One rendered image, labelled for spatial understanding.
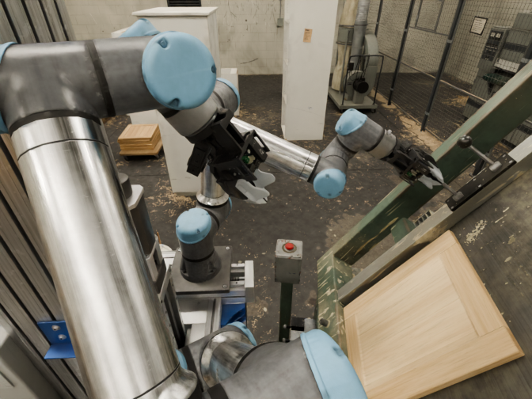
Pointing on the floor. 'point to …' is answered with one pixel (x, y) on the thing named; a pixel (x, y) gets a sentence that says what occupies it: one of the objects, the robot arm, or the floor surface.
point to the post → (285, 309)
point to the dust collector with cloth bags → (342, 74)
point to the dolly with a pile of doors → (140, 140)
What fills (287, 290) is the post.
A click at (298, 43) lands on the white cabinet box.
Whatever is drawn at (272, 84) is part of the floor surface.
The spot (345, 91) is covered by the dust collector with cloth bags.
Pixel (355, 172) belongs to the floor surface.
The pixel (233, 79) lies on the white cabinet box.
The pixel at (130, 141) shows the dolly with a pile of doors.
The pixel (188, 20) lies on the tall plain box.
